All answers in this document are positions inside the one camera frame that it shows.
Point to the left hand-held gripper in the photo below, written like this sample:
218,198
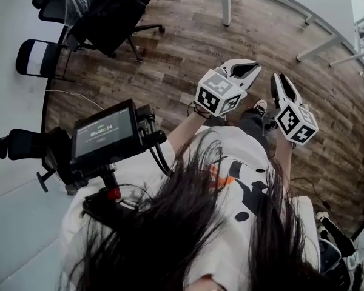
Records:
220,94

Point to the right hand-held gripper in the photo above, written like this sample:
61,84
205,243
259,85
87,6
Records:
295,123

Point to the person's left forearm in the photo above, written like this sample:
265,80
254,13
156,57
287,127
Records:
185,129

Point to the person's right forearm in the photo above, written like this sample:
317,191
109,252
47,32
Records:
283,159

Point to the black and white sneaker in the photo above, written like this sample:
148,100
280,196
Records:
260,106
270,123

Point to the person's black trousers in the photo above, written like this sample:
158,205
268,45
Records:
256,129

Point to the black wrist bands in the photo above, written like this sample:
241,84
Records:
200,111

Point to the white table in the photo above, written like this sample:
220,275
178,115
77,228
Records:
315,8

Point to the white printed t-shirt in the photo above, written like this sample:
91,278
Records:
239,232

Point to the plastic-wrapped black office chair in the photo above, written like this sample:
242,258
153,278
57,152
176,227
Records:
103,14

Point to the black monitor screen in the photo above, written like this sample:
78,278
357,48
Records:
104,132

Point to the black and white machine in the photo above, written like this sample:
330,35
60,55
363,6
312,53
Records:
336,247

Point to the black folding chair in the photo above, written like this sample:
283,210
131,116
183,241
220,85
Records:
38,58

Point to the black mount with red knob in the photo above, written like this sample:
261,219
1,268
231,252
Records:
109,192

